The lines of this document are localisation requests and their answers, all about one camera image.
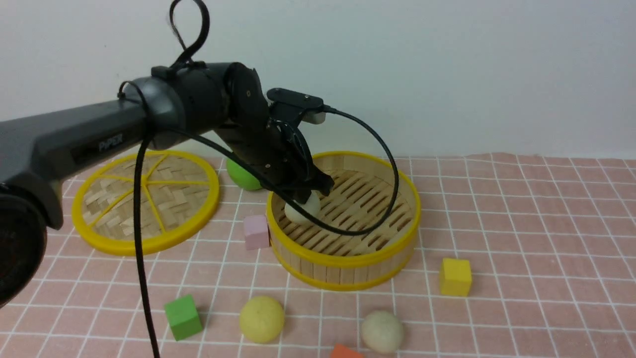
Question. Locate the green apple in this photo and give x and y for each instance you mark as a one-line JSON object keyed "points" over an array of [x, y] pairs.
{"points": [[242, 177]]}

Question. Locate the beige bun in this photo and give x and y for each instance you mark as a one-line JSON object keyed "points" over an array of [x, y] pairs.
{"points": [[382, 332]]}

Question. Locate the pink cube block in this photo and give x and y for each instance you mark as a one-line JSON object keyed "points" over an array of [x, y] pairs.
{"points": [[256, 232]]}

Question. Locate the yellow bun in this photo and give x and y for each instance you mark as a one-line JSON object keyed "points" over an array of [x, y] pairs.
{"points": [[262, 319]]}

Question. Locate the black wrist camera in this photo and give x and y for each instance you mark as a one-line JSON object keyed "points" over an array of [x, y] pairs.
{"points": [[294, 107]]}

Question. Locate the orange block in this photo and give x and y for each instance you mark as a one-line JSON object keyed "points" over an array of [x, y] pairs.
{"points": [[341, 351]]}

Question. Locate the pink checkered tablecloth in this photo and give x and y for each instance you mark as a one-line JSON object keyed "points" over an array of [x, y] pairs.
{"points": [[550, 240]]}

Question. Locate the white bun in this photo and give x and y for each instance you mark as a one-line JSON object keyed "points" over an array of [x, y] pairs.
{"points": [[312, 207]]}

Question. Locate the yellow rimmed bamboo steamer tray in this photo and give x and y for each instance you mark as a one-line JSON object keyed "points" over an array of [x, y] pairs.
{"points": [[362, 192]]}

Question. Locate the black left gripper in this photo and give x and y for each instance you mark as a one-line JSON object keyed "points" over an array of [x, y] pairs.
{"points": [[277, 152]]}

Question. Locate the yellow rimmed bamboo steamer lid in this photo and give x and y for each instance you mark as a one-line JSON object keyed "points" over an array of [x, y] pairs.
{"points": [[179, 194]]}

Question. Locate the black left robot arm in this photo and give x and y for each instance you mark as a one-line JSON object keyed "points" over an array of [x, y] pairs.
{"points": [[39, 152]]}

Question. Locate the green cube block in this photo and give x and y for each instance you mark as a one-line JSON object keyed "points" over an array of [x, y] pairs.
{"points": [[183, 317]]}

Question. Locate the yellow cube block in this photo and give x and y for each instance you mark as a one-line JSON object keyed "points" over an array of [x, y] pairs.
{"points": [[455, 277]]}

